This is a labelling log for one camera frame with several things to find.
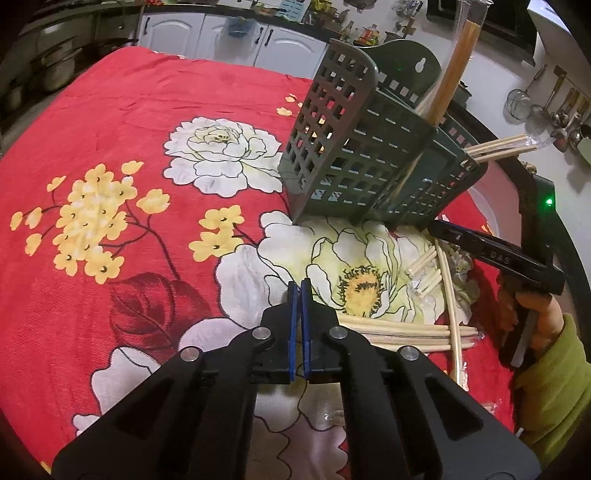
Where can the person's right hand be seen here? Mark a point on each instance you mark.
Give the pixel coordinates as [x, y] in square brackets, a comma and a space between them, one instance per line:
[549, 318]

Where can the person's right forearm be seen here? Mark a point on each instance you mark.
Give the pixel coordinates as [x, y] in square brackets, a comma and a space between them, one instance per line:
[558, 392]

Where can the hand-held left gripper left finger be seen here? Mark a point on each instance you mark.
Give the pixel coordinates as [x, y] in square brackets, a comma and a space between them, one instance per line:
[292, 332]

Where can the blue plastic bag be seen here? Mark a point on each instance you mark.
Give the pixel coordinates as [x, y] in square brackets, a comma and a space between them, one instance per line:
[236, 27]

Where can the black kitchen countertop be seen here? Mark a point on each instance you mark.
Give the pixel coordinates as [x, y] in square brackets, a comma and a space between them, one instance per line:
[184, 9]

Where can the red floral tablecloth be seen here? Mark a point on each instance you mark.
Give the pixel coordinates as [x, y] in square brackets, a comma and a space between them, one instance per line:
[115, 138]

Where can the white wall cabinet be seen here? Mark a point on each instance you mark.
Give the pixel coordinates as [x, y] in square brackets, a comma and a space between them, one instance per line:
[563, 27]

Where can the wooden chopstick pair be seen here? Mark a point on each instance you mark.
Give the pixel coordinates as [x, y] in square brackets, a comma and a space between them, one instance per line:
[455, 69]
[498, 147]

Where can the slotted metal skimmer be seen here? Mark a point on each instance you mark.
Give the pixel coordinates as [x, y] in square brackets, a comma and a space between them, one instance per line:
[539, 114]

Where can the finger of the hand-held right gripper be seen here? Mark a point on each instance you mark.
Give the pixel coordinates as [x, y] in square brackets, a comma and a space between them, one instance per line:
[455, 237]

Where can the row of condiment bottles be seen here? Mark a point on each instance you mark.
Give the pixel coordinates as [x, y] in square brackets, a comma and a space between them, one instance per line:
[369, 34]

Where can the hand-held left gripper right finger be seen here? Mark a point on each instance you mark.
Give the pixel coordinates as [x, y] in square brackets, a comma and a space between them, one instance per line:
[305, 332]

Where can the blue knife block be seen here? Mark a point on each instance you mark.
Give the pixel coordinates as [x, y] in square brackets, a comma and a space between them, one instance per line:
[293, 8]

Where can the dark green utensil holder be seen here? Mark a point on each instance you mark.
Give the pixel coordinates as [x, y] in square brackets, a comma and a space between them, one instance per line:
[346, 152]

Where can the pile of chopsticks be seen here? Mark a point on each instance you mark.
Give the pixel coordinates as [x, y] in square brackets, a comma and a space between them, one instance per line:
[392, 330]

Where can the mesh strainer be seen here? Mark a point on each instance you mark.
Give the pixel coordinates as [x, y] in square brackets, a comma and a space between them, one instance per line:
[518, 106]

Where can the green spatula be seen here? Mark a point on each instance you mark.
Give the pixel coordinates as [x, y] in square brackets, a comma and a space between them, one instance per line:
[585, 152]

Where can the metal storage rack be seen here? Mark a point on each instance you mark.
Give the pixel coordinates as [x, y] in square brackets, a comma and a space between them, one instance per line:
[55, 69]

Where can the hanging kitchen utensils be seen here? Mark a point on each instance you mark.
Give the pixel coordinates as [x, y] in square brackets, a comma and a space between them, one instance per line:
[561, 138]

